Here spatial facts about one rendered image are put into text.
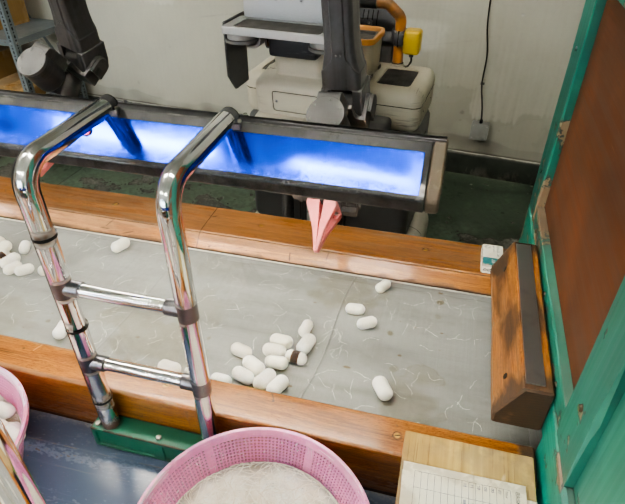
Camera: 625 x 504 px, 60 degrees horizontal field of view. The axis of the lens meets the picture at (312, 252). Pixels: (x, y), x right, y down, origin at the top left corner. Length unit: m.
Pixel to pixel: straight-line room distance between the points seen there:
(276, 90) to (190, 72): 1.90
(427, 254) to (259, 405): 0.43
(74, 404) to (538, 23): 2.33
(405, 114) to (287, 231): 0.68
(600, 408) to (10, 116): 0.71
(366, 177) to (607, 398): 0.30
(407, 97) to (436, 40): 1.17
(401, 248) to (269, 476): 0.48
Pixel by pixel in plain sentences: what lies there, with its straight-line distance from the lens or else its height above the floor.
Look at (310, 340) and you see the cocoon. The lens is 0.82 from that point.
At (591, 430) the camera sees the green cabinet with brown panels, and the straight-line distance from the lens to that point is 0.57.
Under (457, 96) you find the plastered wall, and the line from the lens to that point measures 2.79.
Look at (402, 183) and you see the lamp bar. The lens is 0.58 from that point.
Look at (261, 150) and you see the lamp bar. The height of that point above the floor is 1.08.
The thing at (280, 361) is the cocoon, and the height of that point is 0.76.
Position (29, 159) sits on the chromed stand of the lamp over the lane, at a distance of 0.59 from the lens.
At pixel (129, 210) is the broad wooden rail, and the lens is 1.15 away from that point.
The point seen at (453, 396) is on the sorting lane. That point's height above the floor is 0.74.
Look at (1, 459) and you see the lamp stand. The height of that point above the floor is 1.06.
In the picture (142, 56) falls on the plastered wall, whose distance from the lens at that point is 3.41.
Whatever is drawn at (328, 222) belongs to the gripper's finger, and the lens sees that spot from 0.82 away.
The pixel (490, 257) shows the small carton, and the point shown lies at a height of 0.78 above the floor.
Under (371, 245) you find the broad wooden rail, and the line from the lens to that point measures 1.00.
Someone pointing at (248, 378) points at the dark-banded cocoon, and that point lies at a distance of 0.78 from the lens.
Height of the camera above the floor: 1.35
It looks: 37 degrees down
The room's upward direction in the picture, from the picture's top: straight up
